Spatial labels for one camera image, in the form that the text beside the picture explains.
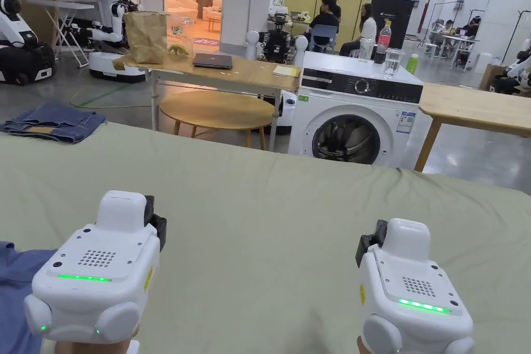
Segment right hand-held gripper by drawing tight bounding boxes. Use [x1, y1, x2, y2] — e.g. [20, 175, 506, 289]
[355, 218, 476, 354]

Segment long wooden table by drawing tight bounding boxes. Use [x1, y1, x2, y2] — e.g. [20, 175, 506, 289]
[414, 82, 531, 173]

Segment white armchair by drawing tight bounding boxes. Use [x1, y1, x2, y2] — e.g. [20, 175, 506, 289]
[202, 0, 223, 22]

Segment person's left hand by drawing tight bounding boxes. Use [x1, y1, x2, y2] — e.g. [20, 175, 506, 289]
[53, 339, 127, 354]

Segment brown carton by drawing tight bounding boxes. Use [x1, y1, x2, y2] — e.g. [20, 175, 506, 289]
[480, 64, 508, 91]

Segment blue chair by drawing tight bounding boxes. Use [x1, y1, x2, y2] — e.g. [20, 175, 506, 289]
[308, 24, 339, 54]

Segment bed with pale green sheet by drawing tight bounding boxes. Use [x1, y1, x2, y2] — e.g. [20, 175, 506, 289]
[0, 121, 531, 354]

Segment large white wheeled robot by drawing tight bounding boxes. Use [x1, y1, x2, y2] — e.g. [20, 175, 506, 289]
[0, 0, 58, 86]

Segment group of people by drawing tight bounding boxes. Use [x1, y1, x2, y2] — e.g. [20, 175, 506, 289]
[426, 17, 484, 66]

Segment rectangular wooden table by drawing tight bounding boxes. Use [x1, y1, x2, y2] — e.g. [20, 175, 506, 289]
[113, 9, 302, 152]

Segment white robot with camera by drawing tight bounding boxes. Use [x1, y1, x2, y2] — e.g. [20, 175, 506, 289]
[68, 0, 147, 83]

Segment white folding table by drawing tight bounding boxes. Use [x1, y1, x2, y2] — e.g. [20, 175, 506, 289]
[22, 0, 109, 69]

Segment white robot with black torso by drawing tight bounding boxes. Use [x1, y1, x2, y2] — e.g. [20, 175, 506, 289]
[246, 6, 310, 136]

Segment white washing machine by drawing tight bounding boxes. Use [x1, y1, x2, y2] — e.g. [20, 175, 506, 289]
[288, 20, 425, 171]

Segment black banner stand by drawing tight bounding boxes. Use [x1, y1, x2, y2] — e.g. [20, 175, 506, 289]
[370, 0, 416, 53]

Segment folded blue jeans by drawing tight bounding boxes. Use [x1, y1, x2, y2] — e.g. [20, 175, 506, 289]
[0, 101, 107, 145]

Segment round wooden table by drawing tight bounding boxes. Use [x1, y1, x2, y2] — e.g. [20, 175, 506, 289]
[159, 92, 275, 151]

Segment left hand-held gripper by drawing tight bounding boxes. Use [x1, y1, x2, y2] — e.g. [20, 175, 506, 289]
[23, 190, 167, 354]

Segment blue shirt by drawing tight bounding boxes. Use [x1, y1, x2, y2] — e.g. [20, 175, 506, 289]
[0, 241, 59, 354]

